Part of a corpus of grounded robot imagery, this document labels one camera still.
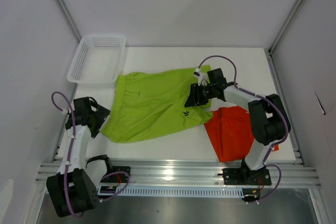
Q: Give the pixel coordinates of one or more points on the slotted white cable duct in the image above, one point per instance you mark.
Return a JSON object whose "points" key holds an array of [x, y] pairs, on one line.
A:
{"points": [[196, 192]]}

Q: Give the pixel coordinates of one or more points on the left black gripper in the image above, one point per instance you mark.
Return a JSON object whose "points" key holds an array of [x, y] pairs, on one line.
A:
{"points": [[102, 114]]}

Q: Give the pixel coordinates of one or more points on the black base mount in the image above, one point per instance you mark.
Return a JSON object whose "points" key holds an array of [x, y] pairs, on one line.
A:
{"points": [[244, 176], [119, 176]]}

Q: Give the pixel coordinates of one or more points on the white plastic basket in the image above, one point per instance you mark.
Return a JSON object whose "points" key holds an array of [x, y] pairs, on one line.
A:
{"points": [[98, 60]]}

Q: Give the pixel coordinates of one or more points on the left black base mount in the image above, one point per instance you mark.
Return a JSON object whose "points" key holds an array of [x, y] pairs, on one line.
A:
{"points": [[119, 176]]}

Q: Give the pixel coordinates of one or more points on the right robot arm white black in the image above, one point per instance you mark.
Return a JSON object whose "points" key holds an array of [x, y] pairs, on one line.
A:
{"points": [[268, 120]]}

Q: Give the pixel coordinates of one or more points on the orange shorts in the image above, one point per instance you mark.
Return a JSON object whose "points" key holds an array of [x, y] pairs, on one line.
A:
{"points": [[230, 133]]}

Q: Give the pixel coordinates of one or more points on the lime green shorts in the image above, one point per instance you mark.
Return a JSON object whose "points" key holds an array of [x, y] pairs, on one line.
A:
{"points": [[151, 105]]}

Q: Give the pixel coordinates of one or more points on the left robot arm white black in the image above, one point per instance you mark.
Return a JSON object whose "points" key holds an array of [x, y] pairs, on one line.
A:
{"points": [[73, 189]]}

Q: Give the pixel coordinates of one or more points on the aluminium frame post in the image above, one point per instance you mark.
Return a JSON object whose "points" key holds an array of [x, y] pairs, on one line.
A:
{"points": [[286, 25], [68, 18]]}

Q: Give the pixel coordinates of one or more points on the right aluminium frame post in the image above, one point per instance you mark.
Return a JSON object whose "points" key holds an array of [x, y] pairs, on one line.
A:
{"points": [[286, 25]]}

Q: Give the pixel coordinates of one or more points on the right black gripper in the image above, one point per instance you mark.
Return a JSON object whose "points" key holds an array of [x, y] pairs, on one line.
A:
{"points": [[195, 98]]}

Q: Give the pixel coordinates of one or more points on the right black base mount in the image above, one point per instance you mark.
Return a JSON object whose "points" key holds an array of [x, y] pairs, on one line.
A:
{"points": [[244, 176]]}

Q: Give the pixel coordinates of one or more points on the aluminium mounting rail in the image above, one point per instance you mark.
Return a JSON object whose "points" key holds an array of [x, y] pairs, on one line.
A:
{"points": [[206, 174]]}

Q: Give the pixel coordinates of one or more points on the left aluminium frame post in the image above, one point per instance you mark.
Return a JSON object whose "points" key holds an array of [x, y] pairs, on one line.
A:
{"points": [[68, 18]]}

